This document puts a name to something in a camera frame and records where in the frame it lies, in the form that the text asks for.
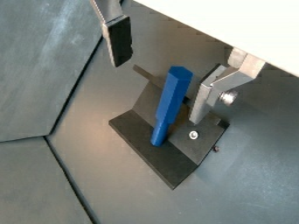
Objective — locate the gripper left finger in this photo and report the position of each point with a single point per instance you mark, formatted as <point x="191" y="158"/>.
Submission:
<point x="114" y="24"/>

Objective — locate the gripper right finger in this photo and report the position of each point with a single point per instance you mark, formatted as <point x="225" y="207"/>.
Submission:
<point x="217" y="83"/>

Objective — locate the blue peg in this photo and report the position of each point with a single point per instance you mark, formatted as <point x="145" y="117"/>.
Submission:
<point x="173" y="91"/>

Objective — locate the black angle fixture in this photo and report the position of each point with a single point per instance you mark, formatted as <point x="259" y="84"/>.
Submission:
<point x="188" y="142"/>

